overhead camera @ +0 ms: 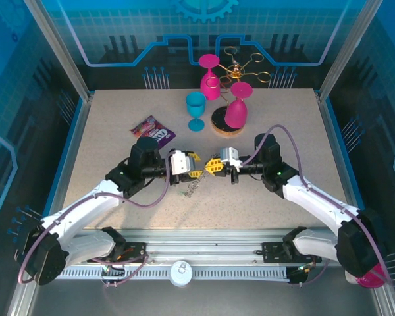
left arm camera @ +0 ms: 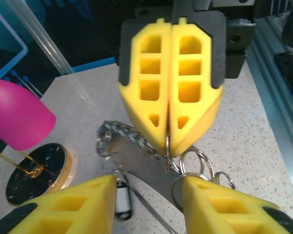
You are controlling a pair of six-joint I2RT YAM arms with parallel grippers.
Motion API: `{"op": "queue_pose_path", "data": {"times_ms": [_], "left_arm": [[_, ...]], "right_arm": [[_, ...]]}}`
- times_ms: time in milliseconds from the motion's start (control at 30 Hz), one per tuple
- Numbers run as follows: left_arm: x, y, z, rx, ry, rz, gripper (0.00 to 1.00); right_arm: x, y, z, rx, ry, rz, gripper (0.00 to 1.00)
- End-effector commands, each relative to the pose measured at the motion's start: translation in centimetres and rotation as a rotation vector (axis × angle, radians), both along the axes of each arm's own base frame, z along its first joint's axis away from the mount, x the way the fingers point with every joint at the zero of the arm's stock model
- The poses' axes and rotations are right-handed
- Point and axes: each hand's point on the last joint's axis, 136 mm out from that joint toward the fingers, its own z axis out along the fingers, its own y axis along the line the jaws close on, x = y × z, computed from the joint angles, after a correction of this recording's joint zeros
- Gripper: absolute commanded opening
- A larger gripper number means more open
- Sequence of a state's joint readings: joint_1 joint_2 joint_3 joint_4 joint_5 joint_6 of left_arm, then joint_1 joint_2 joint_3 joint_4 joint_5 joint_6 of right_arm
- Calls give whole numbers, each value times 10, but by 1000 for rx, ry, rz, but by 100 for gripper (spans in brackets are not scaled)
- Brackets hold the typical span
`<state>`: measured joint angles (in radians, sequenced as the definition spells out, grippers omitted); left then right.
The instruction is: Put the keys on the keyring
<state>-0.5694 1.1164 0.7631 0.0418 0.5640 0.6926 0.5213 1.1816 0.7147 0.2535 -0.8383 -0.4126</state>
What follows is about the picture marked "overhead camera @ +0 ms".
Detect purple candy bag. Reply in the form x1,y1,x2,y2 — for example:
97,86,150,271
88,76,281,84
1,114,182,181
129,115,177,154

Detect aluminium side rail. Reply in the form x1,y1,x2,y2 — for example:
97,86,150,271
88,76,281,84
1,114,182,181
11,93,95,316
315,93,394,316

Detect metal keyring chain with keys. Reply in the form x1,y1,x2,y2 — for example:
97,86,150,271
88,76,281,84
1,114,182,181
177,169,215,198

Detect gold wire glass rack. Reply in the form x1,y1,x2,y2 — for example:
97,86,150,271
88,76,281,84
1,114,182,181
202,45,273,140

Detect white slotted cable duct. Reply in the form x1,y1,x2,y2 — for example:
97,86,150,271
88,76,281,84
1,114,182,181
57,265,290,280

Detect white plastic cup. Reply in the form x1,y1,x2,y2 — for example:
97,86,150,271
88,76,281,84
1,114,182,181
344,269,361,286

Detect white round cap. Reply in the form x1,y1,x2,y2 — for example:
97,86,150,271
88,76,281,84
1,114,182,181
170,259,194,288

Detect aluminium front rail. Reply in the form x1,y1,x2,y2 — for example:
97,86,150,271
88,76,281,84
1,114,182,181
85,228,320,264

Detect aluminium frame post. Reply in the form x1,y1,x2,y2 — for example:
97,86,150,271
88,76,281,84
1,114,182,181
22,0,95,101
317,0,378,103

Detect pink plastic goblet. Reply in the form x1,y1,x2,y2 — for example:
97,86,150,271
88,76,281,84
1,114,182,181
224,82,253,129
355,263,388,290
198,54,222,101

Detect blue plastic goblet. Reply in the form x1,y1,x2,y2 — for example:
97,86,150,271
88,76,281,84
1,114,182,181
185,92,207,132

